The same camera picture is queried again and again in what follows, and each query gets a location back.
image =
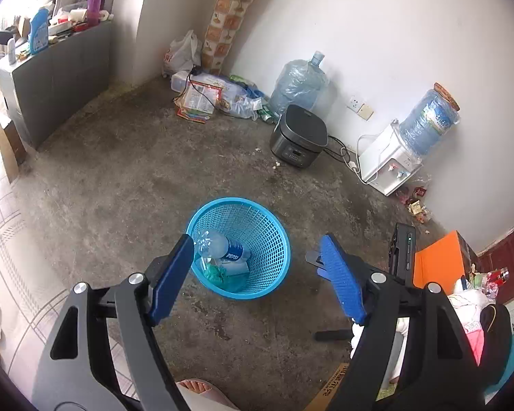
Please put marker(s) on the white water dispenser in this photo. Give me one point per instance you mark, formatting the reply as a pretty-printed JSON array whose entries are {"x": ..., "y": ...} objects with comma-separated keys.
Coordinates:
[{"x": 385, "y": 158}]

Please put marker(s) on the purple cup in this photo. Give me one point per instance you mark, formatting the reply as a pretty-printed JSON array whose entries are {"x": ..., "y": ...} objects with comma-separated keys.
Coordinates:
[{"x": 95, "y": 10}]

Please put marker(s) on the patterned tall box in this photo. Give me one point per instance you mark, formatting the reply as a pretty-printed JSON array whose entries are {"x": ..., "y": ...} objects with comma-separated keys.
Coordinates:
[{"x": 231, "y": 21}]

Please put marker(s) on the clear plastic bottle blue label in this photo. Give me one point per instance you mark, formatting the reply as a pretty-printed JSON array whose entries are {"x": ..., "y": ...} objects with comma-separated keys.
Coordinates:
[{"x": 222, "y": 246}]

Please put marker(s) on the white plastic box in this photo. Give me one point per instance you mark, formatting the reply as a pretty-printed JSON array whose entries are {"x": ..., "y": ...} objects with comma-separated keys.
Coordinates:
[{"x": 182, "y": 80}]

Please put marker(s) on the pink cloth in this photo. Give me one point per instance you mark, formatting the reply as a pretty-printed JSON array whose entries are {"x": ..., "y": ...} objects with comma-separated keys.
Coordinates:
[{"x": 475, "y": 344}]

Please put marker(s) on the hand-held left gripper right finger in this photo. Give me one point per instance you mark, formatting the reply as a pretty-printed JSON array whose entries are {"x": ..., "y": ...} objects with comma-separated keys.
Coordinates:
[{"x": 342, "y": 282}]

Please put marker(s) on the white cloth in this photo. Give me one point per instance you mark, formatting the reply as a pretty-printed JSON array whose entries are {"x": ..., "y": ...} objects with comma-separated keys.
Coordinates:
[{"x": 471, "y": 297}]

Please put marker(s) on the red-edged printed sheet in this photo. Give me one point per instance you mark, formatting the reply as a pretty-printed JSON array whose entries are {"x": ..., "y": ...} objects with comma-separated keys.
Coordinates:
[{"x": 199, "y": 98}]

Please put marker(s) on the black rice cooker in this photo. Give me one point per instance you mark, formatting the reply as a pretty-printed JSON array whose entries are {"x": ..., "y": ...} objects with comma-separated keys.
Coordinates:
[{"x": 300, "y": 132}]

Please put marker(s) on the green plastic bag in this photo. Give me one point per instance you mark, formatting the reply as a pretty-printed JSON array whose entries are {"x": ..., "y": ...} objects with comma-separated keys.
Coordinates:
[{"x": 218, "y": 277}]

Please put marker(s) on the black cap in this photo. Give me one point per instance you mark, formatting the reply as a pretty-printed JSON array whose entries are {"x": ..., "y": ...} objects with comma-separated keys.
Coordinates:
[{"x": 497, "y": 338}]

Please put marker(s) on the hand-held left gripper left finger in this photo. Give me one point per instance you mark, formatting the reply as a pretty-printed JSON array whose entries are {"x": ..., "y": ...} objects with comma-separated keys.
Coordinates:
[{"x": 171, "y": 280}]

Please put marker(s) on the large wrapped water jug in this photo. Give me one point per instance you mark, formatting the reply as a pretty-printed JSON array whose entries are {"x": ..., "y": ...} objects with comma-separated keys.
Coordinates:
[{"x": 428, "y": 120}]

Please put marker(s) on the grey cabinet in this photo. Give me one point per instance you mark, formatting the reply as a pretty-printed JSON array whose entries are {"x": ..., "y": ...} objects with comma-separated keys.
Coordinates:
[{"x": 60, "y": 81}]

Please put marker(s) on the small white carton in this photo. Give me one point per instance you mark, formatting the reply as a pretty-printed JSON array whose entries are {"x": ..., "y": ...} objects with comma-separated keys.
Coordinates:
[{"x": 236, "y": 269}]

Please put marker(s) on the pink slipper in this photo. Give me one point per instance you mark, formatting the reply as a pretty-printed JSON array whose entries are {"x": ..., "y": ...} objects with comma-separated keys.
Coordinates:
[{"x": 203, "y": 391}]

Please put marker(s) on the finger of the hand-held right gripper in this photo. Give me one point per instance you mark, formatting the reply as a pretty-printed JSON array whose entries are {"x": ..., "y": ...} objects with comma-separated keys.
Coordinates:
[{"x": 315, "y": 258}]

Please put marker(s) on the brown cardboard box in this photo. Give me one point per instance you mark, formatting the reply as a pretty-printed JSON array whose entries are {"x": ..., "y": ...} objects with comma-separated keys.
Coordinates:
[{"x": 10, "y": 145}]

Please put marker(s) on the pile of snack wrappers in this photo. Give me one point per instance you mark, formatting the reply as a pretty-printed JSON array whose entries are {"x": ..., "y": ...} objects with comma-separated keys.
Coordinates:
[{"x": 415, "y": 205}]

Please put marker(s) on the white plastic bag red print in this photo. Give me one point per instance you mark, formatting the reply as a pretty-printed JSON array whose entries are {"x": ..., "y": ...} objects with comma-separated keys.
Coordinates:
[{"x": 182, "y": 55}]

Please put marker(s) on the beige wall socket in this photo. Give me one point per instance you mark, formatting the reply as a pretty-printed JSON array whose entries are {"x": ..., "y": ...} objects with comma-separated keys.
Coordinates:
[{"x": 366, "y": 112}]

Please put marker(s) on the dark red wooden furniture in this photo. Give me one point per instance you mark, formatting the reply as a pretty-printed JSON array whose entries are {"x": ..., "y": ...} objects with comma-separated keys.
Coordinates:
[{"x": 509, "y": 257}]

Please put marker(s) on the white wall socket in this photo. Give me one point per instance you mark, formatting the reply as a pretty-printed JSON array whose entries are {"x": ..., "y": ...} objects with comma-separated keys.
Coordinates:
[{"x": 355, "y": 103}]

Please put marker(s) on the small white bottle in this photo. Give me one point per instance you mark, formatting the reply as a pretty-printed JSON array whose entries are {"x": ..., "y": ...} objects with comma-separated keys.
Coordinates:
[{"x": 11, "y": 51}]

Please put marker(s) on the blue plastic mesh basket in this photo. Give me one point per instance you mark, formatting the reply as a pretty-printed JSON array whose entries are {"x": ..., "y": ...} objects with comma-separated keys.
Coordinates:
[{"x": 265, "y": 239}]

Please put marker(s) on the clear plastic bags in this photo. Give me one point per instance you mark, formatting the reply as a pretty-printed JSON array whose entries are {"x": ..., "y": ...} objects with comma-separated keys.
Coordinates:
[{"x": 242, "y": 98}]

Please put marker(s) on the person's right hand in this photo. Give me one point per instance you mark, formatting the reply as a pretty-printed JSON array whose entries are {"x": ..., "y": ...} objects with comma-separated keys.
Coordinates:
[{"x": 355, "y": 339}]

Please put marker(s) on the printed cardboard piece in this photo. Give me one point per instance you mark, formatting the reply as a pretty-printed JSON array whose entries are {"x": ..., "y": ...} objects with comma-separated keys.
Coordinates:
[{"x": 332, "y": 389}]

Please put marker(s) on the blue detergent bottle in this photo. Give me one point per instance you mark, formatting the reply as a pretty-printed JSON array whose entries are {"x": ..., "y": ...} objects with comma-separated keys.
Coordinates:
[{"x": 38, "y": 34}]

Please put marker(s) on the large clear water jug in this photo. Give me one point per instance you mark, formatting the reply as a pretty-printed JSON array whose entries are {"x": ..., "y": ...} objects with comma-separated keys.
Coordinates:
[{"x": 297, "y": 81}]

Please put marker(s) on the green drink cans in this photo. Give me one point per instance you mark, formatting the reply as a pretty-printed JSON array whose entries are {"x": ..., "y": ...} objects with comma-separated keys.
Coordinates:
[{"x": 269, "y": 113}]

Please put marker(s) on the black device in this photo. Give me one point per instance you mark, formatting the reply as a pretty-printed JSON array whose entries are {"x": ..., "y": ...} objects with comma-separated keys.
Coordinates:
[{"x": 5, "y": 35}]

